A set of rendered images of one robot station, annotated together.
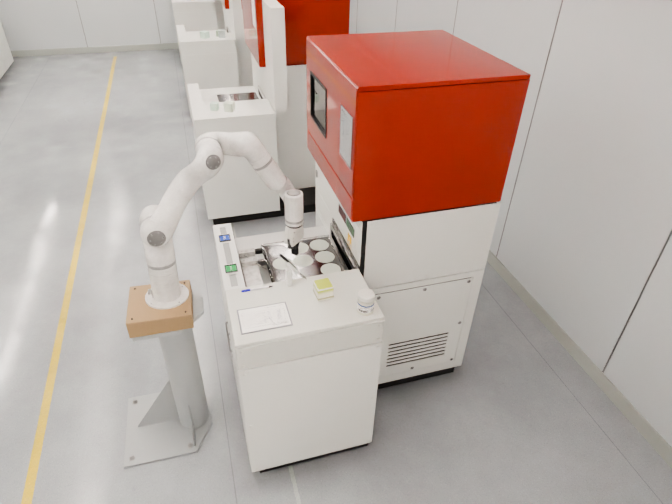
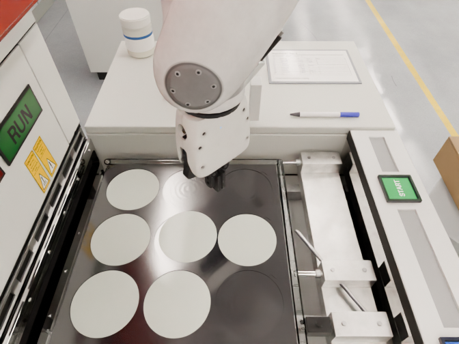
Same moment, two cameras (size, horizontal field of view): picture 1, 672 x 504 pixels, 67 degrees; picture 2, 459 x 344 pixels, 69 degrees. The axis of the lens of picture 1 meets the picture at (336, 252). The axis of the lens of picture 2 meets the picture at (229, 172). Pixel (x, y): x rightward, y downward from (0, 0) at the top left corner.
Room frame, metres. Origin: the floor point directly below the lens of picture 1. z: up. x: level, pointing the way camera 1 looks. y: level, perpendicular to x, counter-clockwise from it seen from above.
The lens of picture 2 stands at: (2.28, 0.32, 1.40)
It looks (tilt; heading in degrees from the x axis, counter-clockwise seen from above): 49 degrees down; 198
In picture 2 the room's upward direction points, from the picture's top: straight up
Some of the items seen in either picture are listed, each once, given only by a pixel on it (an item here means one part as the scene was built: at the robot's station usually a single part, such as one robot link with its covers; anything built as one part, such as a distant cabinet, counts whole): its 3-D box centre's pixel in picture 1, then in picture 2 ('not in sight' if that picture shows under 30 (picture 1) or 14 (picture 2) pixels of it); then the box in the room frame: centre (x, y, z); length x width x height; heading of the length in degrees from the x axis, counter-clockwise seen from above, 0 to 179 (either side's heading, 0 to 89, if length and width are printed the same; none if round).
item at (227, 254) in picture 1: (229, 265); (407, 278); (1.98, 0.53, 0.89); 0.55 x 0.09 x 0.14; 17
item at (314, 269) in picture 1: (304, 260); (184, 239); (2.03, 0.16, 0.90); 0.34 x 0.34 x 0.01; 17
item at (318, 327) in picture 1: (303, 315); (238, 102); (1.63, 0.14, 0.89); 0.62 x 0.35 x 0.14; 107
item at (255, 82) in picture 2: (292, 271); (246, 89); (1.76, 0.19, 1.03); 0.06 x 0.04 x 0.13; 107
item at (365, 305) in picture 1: (365, 302); (138, 33); (1.60, -0.13, 1.01); 0.07 x 0.07 x 0.10
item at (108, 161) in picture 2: not in sight; (193, 162); (1.86, 0.11, 0.90); 0.37 x 0.01 x 0.01; 107
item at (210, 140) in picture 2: (294, 232); (212, 125); (1.96, 0.20, 1.11); 0.10 x 0.07 x 0.11; 151
